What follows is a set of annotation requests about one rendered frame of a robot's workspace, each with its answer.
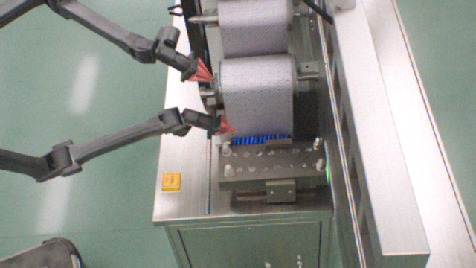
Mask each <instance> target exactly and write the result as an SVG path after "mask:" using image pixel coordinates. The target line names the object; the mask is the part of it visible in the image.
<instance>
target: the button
mask: <svg viewBox="0 0 476 268"><path fill-rule="evenodd" d="M180 188H181V173H180V172H176V173H163V174H162V176H161V191H180Z"/></svg>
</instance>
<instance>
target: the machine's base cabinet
mask: <svg viewBox="0 0 476 268"><path fill-rule="evenodd" d="M163 227H164V230H165V232H166V235H167V238H168V240H169V242H170V245H171V247H172V250H173V253H174V255H175V257H176V263H177V264H178V268H299V267H298V262H299V261H302V262H303V266H302V268H331V265H332V250H333V241H334V233H335V221H334V220H333V217H297V218H285V219H272V220H248V221H235V222H222V223H198V224H185V225H173V226H163Z"/></svg>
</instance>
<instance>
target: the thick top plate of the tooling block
mask: <svg viewBox="0 0 476 268"><path fill-rule="evenodd" d="M314 141H315V140H304V141H292V146H290V147H270V148H266V143H262V144H242V145H231V147H230V149H231V154H230V155H229V156H223V155H222V146H221V147H219V176H218V183H219V189H220V192H222V191H244V190H256V189H266V181H267V180H279V179H295V187H302V186H314V185H328V179H327V170H325V171H324V172H320V171H318V170H317V168H316V166H317V163H318V160H319V159H320V158H324V148H323V149H321V150H316V149H315V148H314V147H313V144H314ZM226 165H231V167H232V168H233V169H234V175H233V176H231V177H226V176H225V175H224V169H225V166H226Z"/></svg>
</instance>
